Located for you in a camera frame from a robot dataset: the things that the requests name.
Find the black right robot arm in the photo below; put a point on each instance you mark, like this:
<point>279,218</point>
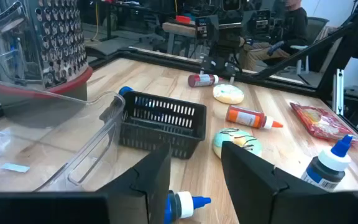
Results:
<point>222,67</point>

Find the clear plastic bin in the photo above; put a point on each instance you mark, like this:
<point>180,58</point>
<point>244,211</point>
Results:
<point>110,124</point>

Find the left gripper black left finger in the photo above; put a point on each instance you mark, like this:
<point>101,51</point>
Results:
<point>148,186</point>

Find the red snack packet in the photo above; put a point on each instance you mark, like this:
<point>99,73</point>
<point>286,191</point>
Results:
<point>319,123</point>

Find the wooden workbench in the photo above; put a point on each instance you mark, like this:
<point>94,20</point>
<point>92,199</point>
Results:
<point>179,29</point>

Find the metal box grater red rim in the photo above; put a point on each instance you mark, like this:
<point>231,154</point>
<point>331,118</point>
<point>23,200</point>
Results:
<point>61,40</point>

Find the orange paint bottle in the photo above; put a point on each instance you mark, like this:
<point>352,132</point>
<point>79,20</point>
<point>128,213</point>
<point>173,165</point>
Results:
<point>244,117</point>

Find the silver metal post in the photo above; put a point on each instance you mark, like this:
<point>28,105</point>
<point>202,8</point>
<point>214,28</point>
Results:
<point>339,93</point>

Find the grey office chair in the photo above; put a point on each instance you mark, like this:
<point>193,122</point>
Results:
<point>315,28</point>

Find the blue paint bottle white label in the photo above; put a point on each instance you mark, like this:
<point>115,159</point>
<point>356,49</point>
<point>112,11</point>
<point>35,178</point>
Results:
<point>125,90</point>

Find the light blue sticker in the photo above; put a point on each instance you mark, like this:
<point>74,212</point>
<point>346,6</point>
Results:
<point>15,168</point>

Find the person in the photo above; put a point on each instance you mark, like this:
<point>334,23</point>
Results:
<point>294,28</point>

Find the black slotted plastic basket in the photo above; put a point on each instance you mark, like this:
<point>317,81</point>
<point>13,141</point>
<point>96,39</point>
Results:
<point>166,137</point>

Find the teal glazed chocolate drizzle donut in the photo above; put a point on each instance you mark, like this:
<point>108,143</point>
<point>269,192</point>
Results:
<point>238,138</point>

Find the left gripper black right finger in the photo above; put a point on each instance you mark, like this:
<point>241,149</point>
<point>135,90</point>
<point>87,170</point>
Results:
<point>250,180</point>

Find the red paint bottle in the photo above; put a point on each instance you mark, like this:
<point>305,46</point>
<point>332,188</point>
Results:
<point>202,80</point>

